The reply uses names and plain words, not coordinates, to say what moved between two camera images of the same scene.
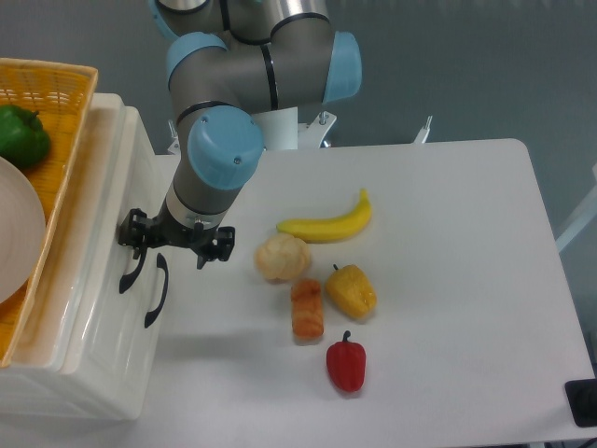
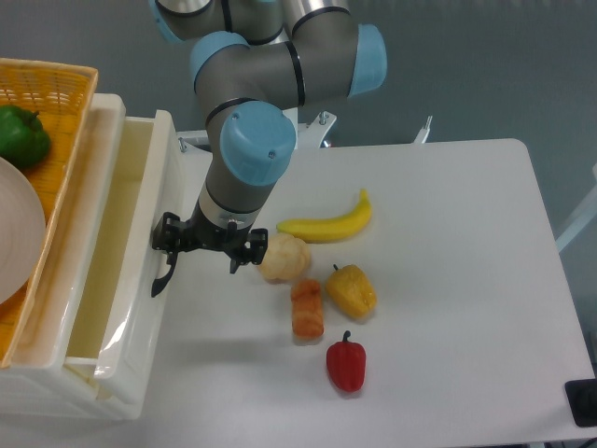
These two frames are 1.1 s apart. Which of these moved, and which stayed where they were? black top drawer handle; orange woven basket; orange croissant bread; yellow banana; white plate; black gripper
Moved: black gripper; black top drawer handle
Stayed: orange croissant bread; white plate; yellow banana; orange woven basket
